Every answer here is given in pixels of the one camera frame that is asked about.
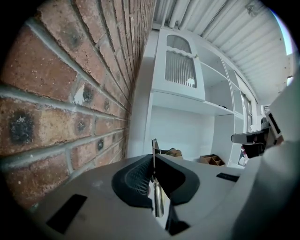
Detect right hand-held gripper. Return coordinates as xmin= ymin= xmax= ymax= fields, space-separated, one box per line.
xmin=230 ymin=81 xmax=300 ymax=159

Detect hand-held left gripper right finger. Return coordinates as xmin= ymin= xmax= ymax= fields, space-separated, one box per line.
xmin=155 ymin=153 xmax=201 ymax=236

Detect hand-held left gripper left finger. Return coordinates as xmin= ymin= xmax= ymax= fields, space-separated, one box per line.
xmin=111 ymin=153 xmax=154 ymax=208

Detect thin metal object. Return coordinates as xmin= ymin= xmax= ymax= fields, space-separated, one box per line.
xmin=151 ymin=138 xmax=165 ymax=218

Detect brown cardboard piece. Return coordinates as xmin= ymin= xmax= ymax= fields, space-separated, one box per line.
xmin=161 ymin=148 xmax=183 ymax=160

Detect divided cardboard box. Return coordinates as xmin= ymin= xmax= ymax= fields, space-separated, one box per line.
xmin=199 ymin=153 xmax=226 ymax=167

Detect white shelf cabinet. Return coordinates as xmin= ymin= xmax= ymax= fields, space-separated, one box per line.
xmin=127 ymin=27 xmax=255 ymax=170

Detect ribbed glass cabinet door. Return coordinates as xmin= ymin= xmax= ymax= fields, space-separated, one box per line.
xmin=163 ymin=33 xmax=199 ymax=90

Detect white ceiling pipes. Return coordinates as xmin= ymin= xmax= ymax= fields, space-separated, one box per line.
xmin=161 ymin=0 xmax=188 ymax=30

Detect window frame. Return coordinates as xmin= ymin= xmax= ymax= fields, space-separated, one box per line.
xmin=240 ymin=92 xmax=254 ymax=132

